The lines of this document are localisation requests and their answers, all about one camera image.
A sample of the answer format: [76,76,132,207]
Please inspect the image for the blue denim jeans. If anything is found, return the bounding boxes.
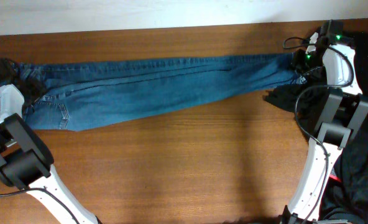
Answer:
[19,53,302,131]

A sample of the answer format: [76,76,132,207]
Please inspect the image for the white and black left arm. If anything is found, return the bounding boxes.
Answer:
[0,58,100,223]

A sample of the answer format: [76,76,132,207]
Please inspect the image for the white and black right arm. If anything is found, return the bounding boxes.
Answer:
[280,20,368,224]

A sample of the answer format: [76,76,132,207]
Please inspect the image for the black garment pile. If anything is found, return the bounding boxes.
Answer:
[265,29,368,223]

